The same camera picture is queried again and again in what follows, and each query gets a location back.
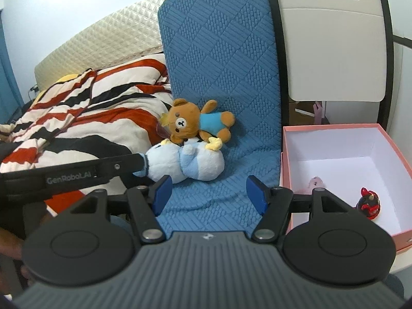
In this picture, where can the white chair with black frame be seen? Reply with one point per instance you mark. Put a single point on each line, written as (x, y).
(334, 48)

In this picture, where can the person's left hand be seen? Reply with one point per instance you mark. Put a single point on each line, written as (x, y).
(11, 244)

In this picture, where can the striped blanket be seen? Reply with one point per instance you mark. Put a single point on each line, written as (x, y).
(96, 112)

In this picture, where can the cream quilted headboard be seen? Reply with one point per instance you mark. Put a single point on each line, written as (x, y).
(112, 32)

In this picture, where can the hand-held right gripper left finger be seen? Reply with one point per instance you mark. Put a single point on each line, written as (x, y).
(163, 194)

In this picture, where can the pink purple plush toy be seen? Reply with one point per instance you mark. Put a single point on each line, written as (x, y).
(314, 182)

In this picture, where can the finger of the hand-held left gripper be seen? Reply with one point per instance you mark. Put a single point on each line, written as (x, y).
(125, 164)

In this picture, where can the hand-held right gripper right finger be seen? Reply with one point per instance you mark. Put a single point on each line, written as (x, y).
(256, 194)

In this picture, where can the red black toy figure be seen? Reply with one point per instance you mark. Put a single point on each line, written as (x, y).
(368, 204)

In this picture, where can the pink cardboard box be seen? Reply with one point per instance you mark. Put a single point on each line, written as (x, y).
(338, 148)

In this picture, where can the white duck plush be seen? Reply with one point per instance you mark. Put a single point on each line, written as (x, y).
(170, 165)

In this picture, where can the purple plastic piece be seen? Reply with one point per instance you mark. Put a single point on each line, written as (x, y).
(319, 112)

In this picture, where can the brown teddy bear plush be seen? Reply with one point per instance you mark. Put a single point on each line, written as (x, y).
(186, 119)

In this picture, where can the blue quilted cushion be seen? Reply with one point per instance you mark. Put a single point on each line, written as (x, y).
(219, 54)

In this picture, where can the blue curtain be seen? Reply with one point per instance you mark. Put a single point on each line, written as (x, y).
(8, 80)

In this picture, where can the yellow pillow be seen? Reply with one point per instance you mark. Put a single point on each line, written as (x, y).
(69, 78)

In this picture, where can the brown cardboard box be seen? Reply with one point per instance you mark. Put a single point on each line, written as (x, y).
(299, 116)

